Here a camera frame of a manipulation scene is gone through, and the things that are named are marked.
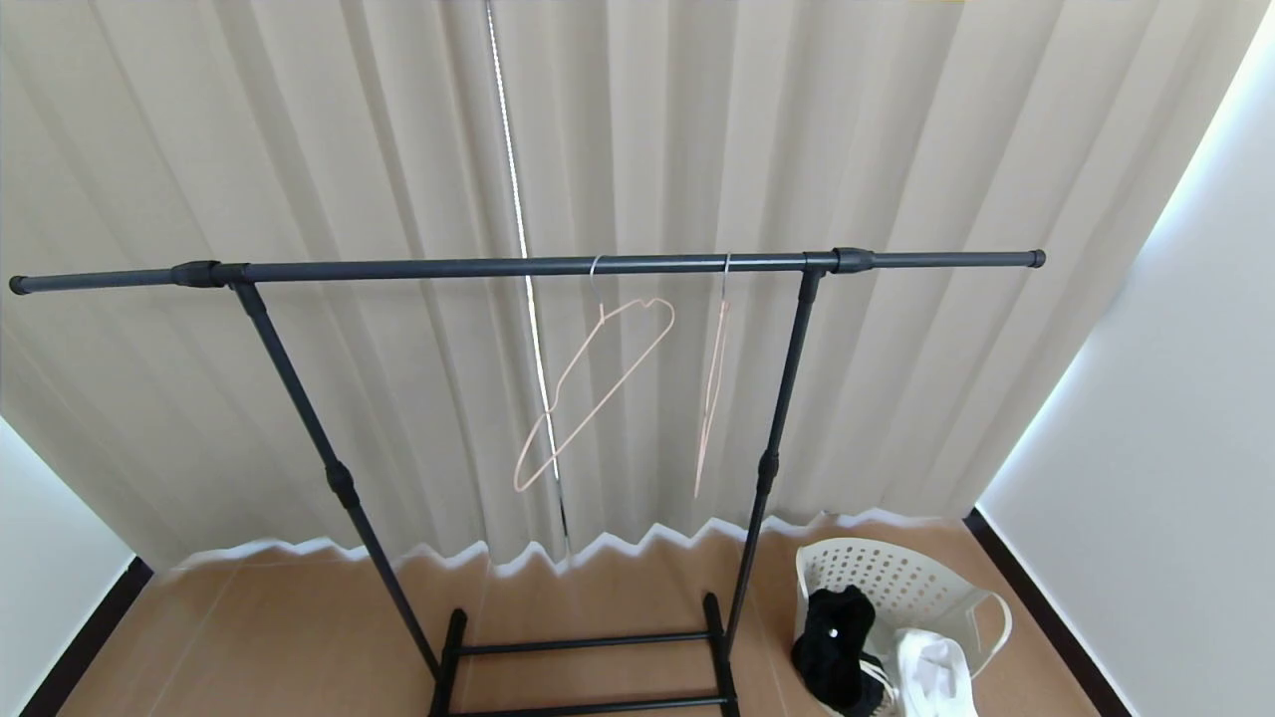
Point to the black shorts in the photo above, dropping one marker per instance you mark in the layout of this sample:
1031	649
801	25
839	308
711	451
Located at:
835	647

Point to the pink clothes hanger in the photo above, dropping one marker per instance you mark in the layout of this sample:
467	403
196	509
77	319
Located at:
713	383
637	360

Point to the white garment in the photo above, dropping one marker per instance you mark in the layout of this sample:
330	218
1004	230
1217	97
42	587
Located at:
931	672

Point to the beige curtain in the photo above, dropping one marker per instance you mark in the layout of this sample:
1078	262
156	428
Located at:
299	149

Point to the black clothes rack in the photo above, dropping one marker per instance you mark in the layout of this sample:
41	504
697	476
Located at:
498	267

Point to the white laundry basket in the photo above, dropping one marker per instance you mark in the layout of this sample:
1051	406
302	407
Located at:
901	578

